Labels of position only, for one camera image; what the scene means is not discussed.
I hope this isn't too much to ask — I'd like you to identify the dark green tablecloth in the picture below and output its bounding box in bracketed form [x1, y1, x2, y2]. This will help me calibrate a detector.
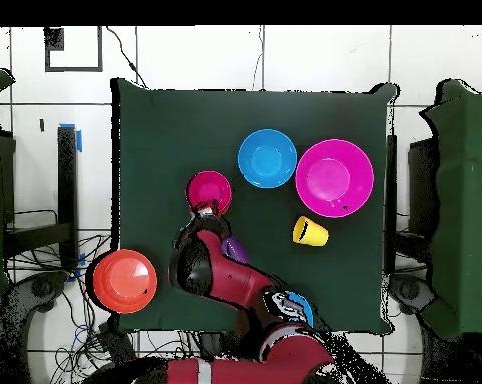
[110, 77, 398, 337]

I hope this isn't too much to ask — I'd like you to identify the purple ribbed plastic cup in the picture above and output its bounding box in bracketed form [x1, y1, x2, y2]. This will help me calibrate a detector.
[220, 235, 251, 265]

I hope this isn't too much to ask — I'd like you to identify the large pink plastic bowl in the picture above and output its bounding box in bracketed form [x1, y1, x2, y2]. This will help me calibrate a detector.
[295, 138, 375, 219]

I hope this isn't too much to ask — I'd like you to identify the black floor box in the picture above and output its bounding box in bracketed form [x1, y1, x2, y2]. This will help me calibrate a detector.
[95, 321, 140, 363]

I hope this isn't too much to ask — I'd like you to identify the blue plastic bowl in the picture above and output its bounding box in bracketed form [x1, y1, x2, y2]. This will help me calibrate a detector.
[237, 128, 298, 190]
[284, 290, 316, 329]

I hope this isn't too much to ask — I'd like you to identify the blue tape strip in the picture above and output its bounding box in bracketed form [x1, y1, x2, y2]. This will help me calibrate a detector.
[58, 122, 83, 153]

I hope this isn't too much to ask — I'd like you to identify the thin black floor cable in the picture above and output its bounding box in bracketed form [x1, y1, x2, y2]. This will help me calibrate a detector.
[105, 26, 148, 88]

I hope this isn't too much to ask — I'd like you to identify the black metal frame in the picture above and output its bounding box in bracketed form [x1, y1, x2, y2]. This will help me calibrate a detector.
[0, 125, 79, 273]
[385, 134, 440, 277]

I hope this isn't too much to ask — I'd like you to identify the small magenta plastic bowl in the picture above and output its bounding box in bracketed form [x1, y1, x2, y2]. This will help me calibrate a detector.
[184, 170, 234, 217]

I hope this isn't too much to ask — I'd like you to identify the tangle of floor cables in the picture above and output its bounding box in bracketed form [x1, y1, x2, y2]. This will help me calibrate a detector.
[8, 231, 202, 384]

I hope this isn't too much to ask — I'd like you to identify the yellow plastic cup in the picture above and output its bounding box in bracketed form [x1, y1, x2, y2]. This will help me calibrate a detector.
[291, 215, 330, 248]

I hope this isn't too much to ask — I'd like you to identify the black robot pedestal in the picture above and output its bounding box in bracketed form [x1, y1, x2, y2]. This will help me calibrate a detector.
[198, 331, 226, 359]

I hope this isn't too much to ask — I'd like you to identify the large orange plastic bowl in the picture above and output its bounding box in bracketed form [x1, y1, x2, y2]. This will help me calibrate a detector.
[91, 248, 159, 315]

